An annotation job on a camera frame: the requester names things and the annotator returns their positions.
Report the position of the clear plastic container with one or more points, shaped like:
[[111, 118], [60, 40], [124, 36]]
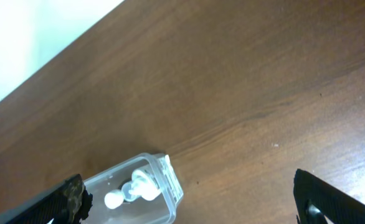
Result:
[[160, 210]]

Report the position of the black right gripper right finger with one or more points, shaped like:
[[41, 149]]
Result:
[[320, 202]]

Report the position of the white spray bottle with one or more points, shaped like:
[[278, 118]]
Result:
[[142, 185]]

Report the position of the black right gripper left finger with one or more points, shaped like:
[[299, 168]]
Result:
[[68, 202]]

